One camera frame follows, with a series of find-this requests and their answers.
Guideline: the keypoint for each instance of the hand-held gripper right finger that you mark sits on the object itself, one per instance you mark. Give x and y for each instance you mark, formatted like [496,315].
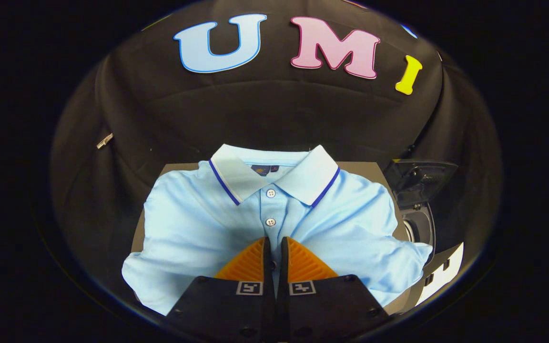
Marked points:
[286,314]

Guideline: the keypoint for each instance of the light blue polo shirt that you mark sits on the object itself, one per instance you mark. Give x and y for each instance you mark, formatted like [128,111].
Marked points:
[193,233]

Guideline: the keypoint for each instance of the black backdrop cloth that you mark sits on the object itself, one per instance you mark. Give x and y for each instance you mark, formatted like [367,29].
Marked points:
[255,109]

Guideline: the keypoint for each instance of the dark glass washing machine lid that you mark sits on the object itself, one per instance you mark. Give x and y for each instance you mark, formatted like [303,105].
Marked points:
[422,178]

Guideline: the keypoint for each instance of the silver clip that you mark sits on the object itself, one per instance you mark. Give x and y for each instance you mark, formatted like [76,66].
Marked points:
[105,141]

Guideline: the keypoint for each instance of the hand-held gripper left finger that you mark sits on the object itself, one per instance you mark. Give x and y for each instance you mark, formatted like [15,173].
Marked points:
[260,314]

